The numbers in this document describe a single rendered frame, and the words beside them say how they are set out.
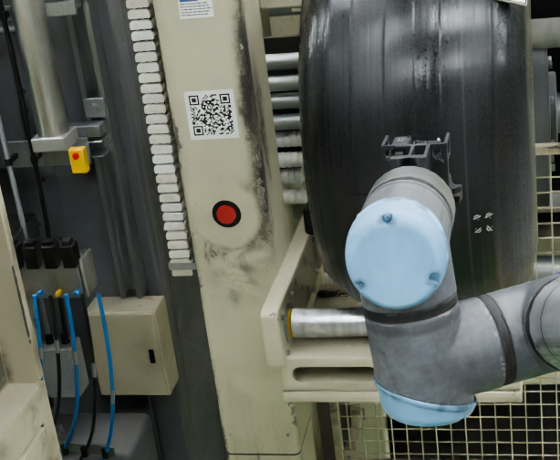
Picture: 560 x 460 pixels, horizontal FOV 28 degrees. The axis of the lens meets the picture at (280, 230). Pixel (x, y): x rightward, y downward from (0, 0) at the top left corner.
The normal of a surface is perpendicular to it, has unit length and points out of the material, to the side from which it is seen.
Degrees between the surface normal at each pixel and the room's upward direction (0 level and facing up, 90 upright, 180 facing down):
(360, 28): 50
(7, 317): 90
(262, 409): 90
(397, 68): 61
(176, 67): 90
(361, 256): 78
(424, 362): 82
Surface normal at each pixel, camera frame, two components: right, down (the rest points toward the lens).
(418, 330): 0.01, 0.26
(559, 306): -0.94, -0.31
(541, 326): -0.99, -0.01
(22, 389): -0.11, -0.91
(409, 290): -0.22, 0.22
